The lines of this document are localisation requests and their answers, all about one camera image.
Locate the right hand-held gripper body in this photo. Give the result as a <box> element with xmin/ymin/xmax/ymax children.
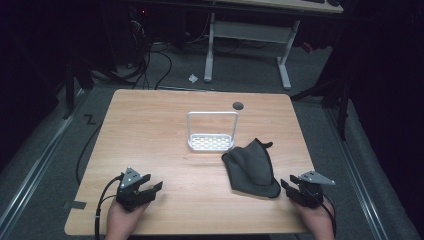
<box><xmin>292</xmin><ymin>170</ymin><xmax>336</xmax><ymax>210</ymax></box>

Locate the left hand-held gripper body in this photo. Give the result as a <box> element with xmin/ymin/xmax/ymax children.
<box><xmin>115</xmin><ymin>166</ymin><xmax>156</xmax><ymax>213</ymax></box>

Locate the dark grey cloth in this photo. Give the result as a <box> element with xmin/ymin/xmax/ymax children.
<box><xmin>221</xmin><ymin>137</ymin><xmax>282</xmax><ymax>200</ymax></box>

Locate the person's left hand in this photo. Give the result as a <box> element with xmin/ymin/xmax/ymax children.
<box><xmin>105</xmin><ymin>200</ymin><xmax>150</xmax><ymax>240</ymax></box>

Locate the person's right hand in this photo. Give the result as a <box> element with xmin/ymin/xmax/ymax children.
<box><xmin>289</xmin><ymin>199</ymin><xmax>337</xmax><ymax>240</ymax></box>

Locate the grey tape strip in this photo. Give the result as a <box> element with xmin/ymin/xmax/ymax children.
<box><xmin>62</xmin><ymin>200</ymin><xmax>88</xmax><ymax>211</ymax></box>

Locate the black metal stand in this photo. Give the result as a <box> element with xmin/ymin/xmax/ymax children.
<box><xmin>61</xmin><ymin>58</ymin><xmax>96</xmax><ymax>120</ymax></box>
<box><xmin>289</xmin><ymin>74</ymin><xmax>353</xmax><ymax>142</ymax></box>

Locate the white-legged wooden desk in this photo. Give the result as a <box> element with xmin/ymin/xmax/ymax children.
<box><xmin>202</xmin><ymin>0</ymin><xmax>345</xmax><ymax>91</ymax></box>

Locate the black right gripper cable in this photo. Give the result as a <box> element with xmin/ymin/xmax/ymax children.
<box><xmin>319</xmin><ymin>192</ymin><xmax>338</xmax><ymax>238</ymax></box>

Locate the metal floor rail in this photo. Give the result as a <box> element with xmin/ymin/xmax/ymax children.
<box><xmin>0</xmin><ymin>88</ymin><xmax>86</xmax><ymax>236</ymax></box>
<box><xmin>323</xmin><ymin>106</ymin><xmax>392</xmax><ymax>240</ymax></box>

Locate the black floor cable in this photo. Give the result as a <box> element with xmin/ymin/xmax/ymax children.
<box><xmin>75</xmin><ymin>122</ymin><xmax>103</xmax><ymax>186</ymax></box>

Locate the white wire rack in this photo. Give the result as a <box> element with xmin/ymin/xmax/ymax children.
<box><xmin>186</xmin><ymin>110</ymin><xmax>240</xmax><ymax>153</ymax></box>

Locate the bundle of black floor cables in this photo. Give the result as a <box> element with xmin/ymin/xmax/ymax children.
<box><xmin>124</xmin><ymin>19</ymin><xmax>174</xmax><ymax>91</ymax></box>

